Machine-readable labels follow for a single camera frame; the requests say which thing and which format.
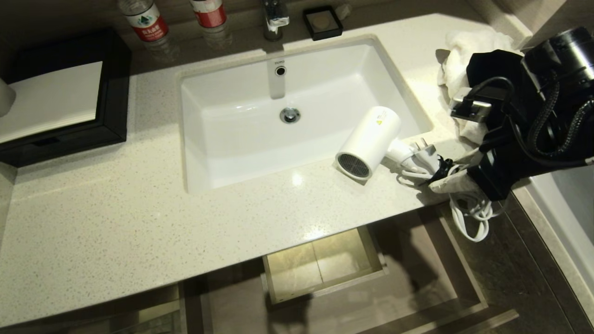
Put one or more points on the chrome overflow hole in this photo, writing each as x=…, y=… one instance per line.
x=280, y=71

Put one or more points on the white folded cloth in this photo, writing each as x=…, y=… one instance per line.
x=51, y=99

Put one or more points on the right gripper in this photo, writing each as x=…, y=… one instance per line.
x=503, y=153

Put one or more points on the round soap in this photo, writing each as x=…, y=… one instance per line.
x=320, y=21

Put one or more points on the white hair dryer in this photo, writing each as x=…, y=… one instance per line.
x=369, y=139

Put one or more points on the black tray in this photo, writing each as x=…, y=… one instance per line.
x=116, y=93

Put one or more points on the white towel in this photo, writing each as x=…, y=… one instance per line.
x=464, y=51

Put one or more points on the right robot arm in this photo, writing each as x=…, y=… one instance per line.
x=566, y=55

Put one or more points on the chrome sink drain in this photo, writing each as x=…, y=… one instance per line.
x=290, y=115

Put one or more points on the wooden drawer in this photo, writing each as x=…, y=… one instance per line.
x=417, y=283

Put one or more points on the white sink basin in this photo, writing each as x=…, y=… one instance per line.
x=260, y=134

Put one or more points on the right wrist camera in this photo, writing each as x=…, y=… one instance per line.
x=487, y=74

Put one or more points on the white bathtub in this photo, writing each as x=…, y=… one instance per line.
x=568, y=208

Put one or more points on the black square soap dish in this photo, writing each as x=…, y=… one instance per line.
x=308, y=28

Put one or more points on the chrome faucet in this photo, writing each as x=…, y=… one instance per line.
x=274, y=18

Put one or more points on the water bottle red label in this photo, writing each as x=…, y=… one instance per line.
x=146, y=21
x=209, y=13

